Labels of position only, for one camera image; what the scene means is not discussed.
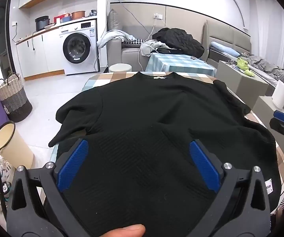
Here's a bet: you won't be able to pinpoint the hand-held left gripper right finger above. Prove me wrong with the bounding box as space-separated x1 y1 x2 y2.
189 139 272 237

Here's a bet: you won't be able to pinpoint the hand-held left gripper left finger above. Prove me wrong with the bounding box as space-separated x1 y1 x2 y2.
6 139 89 237

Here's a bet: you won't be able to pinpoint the black knit sweater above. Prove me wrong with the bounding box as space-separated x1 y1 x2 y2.
48 71 282 237

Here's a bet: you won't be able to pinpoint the white clothes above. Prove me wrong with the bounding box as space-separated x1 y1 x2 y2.
97 30 137 49

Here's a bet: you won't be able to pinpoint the person's left hand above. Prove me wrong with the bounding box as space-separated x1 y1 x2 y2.
99 224 146 237

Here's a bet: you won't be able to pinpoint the paper towel roll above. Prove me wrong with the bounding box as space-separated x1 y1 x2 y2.
272 80 284 109

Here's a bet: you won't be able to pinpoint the grey blanket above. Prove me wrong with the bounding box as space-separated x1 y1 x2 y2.
241 53 284 87

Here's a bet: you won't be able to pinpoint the low grey cabinet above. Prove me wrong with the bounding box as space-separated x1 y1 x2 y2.
216 60 269 104

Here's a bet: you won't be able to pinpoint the cream waste bin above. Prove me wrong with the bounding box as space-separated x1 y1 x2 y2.
0 121 35 171

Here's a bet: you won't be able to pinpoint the green toy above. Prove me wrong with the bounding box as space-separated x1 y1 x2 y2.
235 57 255 77

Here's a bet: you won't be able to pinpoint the white curtain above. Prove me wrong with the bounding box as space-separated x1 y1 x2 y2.
253 0 284 70

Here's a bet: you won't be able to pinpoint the blue pillow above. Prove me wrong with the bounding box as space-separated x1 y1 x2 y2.
210 41 241 57

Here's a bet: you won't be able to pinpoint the woven laundry basket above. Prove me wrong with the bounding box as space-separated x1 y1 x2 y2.
0 73 33 123

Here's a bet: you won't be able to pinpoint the brown blue checked tablecloth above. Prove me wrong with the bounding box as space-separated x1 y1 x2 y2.
50 70 284 218

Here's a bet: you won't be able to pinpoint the grey bed headboard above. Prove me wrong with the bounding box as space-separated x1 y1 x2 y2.
202 20 252 55

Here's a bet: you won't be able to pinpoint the light blue checked tablecloth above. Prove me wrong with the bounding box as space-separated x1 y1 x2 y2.
145 53 216 77

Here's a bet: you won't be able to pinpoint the white round stool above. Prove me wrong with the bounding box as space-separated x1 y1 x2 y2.
109 64 132 73

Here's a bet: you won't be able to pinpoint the white base cabinets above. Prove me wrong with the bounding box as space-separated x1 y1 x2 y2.
16 26 66 81

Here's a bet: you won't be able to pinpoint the white washing machine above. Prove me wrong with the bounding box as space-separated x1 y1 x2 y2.
58 20 100 76

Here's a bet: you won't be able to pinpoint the grey sofa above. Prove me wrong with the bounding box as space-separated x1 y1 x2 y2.
107 37 162 72

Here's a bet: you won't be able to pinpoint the black puffer jacket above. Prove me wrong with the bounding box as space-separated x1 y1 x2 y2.
152 28 205 58

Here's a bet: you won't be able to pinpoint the light grey garment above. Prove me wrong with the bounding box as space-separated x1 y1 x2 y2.
139 39 168 58

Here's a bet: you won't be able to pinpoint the black cooking pot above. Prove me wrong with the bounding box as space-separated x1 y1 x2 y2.
35 16 51 32

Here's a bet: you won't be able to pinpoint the red storage box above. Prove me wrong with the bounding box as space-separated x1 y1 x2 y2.
54 14 72 24

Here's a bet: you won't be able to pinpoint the black door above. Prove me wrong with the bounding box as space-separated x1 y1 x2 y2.
0 0 18 76

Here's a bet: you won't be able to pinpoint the grey sofa cushion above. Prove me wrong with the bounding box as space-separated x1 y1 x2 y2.
107 9 123 33

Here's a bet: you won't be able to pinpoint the copper cooking pot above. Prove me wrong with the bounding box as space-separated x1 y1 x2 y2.
71 10 86 20

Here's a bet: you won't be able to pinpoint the white cable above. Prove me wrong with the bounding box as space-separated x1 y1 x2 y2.
137 17 158 72

